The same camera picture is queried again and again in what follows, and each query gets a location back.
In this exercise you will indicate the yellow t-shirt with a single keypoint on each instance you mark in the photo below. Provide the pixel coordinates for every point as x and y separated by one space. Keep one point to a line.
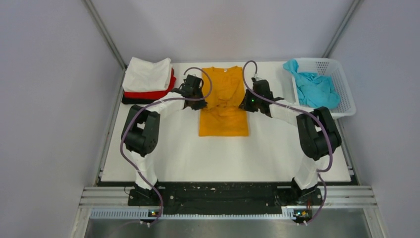
222 116

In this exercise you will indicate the white folded t-shirt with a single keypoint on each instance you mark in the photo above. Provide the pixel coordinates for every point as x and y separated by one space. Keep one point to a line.
144 76

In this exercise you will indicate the red folded t-shirt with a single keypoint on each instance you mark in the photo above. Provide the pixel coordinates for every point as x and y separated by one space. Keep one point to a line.
152 95

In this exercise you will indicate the aluminium frame rail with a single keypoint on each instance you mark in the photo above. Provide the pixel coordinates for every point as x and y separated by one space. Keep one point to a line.
349 212

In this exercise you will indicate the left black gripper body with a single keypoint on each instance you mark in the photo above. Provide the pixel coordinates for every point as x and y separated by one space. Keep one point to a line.
197 104

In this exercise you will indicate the black folded t-shirt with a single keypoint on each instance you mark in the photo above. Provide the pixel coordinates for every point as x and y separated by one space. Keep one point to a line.
127 101

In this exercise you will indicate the blue t-shirt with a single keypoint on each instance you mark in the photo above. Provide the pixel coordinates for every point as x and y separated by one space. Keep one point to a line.
313 90

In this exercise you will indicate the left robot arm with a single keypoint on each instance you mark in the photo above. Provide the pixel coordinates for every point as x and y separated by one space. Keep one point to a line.
140 134

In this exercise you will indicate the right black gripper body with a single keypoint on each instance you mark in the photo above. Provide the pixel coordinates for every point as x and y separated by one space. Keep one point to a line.
251 103

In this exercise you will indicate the white plastic basket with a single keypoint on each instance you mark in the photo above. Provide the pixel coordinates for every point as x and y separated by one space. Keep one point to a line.
332 68

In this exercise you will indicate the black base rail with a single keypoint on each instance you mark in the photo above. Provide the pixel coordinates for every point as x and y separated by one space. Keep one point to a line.
225 198

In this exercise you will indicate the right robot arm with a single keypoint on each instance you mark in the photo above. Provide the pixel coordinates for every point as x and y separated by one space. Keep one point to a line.
317 131

